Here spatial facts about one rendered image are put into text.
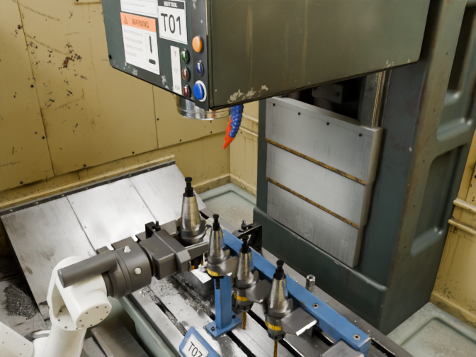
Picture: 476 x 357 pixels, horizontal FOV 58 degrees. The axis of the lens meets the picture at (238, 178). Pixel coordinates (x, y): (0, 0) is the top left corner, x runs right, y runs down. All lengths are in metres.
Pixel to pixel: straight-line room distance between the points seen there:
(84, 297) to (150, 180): 1.55
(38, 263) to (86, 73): 0.85
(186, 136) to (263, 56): 1.63
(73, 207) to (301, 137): 1.16
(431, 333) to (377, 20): 1.25
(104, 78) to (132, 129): 0.29
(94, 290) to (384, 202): 0.94
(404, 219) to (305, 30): 0.76
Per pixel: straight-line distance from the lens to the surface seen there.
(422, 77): 1.27
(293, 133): 1.55
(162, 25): 0.86
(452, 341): 1.91
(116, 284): 0.83
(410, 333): 1.83
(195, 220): 0.88
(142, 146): 2.28
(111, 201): 2.19
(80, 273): 0.80
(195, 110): 1.09
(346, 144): 1.40
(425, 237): 1.71
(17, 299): 1.97
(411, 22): 1.17
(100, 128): 2.17
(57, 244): 2.06
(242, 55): 0.78
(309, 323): 0.91
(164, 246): 0.88
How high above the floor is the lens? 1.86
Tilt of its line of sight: 27 degrees down
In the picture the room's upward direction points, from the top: straight up
